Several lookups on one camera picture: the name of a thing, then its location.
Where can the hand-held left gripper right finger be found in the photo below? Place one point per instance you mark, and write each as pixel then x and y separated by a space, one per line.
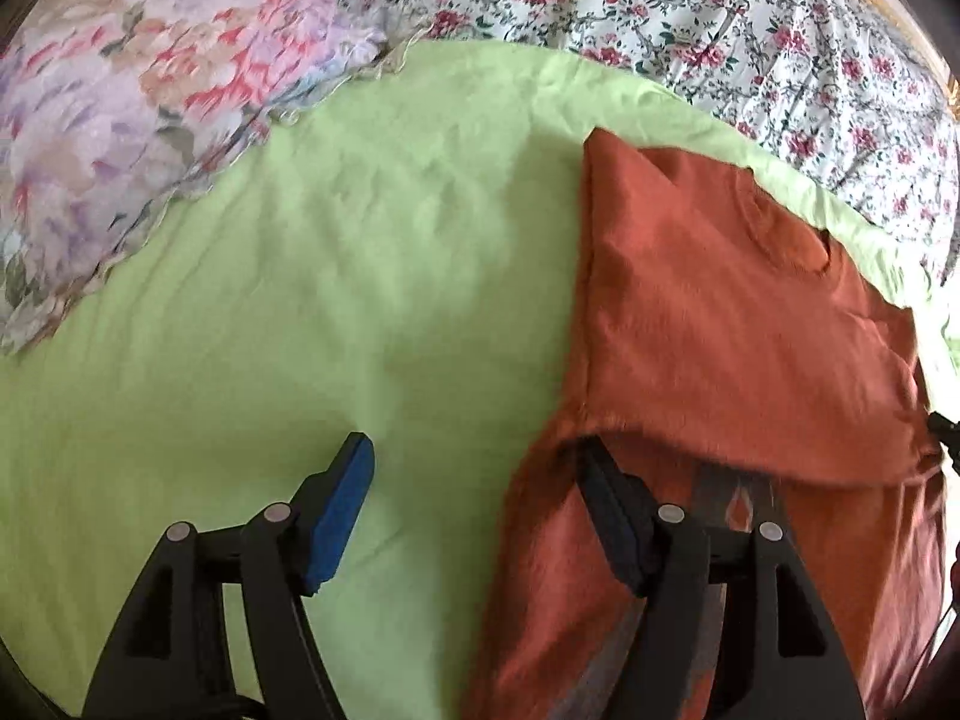
pixel 616 521

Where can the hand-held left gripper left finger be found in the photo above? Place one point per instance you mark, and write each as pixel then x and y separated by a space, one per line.
pixel 341 510

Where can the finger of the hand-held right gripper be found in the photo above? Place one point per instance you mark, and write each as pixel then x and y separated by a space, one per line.
pixel 946 435

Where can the light green bed sheet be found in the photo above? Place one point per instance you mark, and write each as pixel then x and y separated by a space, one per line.
pixel 300 300

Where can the purple floral frilled pillow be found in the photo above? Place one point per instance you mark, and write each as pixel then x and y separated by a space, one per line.
pixel 135 120

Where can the white rose print quilt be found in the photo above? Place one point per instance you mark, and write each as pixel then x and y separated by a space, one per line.
pixel 675 7

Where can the gold picture frame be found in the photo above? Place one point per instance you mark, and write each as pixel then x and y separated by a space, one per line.
pixel 885 7

